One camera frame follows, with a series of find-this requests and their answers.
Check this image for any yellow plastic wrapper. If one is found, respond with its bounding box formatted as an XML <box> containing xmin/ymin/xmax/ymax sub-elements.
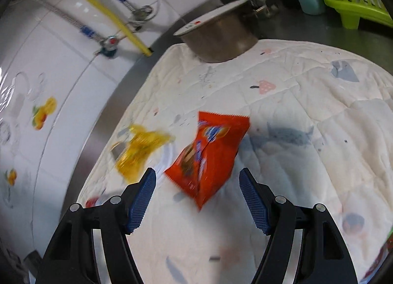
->
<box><xmin>112</xmin><ymin>124</ymin><xmax>175</xmax><ymax>184</ymax></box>

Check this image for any orange snack wrapper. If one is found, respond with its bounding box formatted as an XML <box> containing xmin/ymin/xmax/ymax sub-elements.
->
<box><xmin>165</xmin><ymin>112</ymin><xmax>251</xmax><ymax>209</ymax></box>

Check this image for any red cola can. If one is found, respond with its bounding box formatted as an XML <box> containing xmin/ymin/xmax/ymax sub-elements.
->
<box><xmin>84</xmin><ymin>197</ymin><xmax>99</xmax><ymax>208</ymax></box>

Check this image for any white quilted cloth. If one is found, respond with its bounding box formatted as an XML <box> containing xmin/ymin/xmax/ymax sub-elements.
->
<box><xmin>79</xmin><ymin>40</ymin><xmax>392</xmax><ymax>283</ymax></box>

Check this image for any steel pot with lid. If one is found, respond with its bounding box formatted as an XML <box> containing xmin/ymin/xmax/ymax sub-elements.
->
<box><xmin>174</xmin><ymin>0</ymin><xmax>258</xmax><ymax>63</ymax></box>

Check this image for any teal cup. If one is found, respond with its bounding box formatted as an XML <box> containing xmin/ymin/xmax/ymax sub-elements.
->
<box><xmin>298</xmin><ymin>0</ymin><xmax>325</xmax><ymax>16</ymax></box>

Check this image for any braided steel water hose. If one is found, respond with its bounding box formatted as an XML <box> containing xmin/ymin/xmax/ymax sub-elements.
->
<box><xmin>18</xmin><ymin>0</ymin><xmax>119</xmax><ymax>57</ymax></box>

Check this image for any yellow gas hose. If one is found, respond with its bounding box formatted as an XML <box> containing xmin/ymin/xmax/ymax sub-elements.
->
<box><xmin>56</xmin><ymin>0</ymin><xmax>153</xmax><ymax>57</ymax></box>

